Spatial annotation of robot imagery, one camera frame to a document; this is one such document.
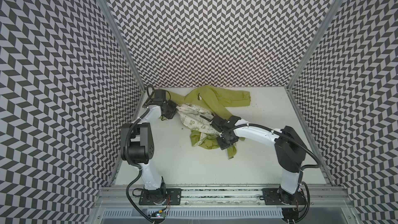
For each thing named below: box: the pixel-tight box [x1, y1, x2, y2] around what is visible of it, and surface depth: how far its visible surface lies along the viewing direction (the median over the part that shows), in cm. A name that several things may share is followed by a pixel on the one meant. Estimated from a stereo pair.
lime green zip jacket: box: [165, 85, 251, 159], surface depth 103 cm
